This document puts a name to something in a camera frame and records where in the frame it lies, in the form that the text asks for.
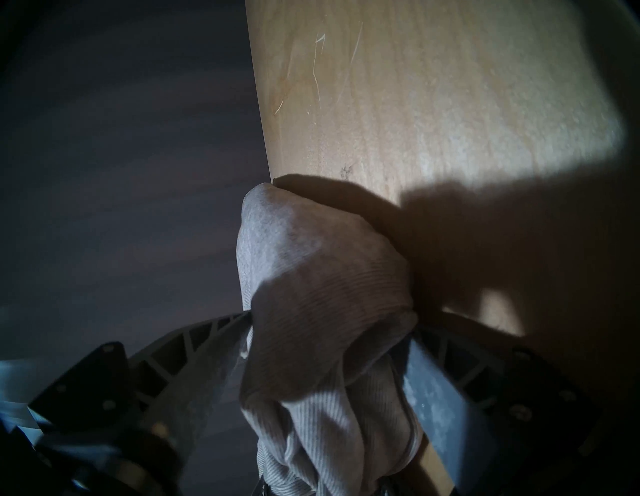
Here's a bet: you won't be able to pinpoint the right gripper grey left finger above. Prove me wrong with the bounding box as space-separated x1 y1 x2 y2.
27 311 253 466

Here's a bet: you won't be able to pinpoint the brown pleated curtain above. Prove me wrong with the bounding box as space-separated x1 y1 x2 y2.
0 0 273 496

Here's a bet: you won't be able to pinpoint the light wooden table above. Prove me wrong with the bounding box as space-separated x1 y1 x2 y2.
244 0 640 496

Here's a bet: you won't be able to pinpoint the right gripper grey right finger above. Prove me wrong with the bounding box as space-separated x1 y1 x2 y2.
390 325 603 496

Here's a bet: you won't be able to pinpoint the beige sweat shorts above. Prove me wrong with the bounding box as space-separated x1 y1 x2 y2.
235 182 426 496

